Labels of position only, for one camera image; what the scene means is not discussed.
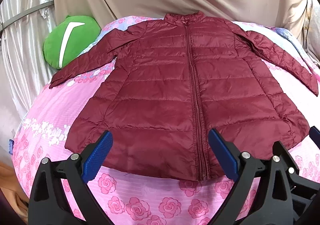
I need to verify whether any maroon quilted down jacket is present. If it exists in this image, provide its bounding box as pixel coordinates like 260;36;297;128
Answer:
50;12;319;181

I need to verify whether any silver satin curtain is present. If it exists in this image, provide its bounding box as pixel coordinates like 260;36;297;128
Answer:
1;0;56;117

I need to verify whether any pink floral bed sheet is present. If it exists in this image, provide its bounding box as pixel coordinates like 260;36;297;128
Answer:
12;16;319;224

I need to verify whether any green round plush pillow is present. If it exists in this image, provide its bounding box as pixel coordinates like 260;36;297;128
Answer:
43;16;101;69

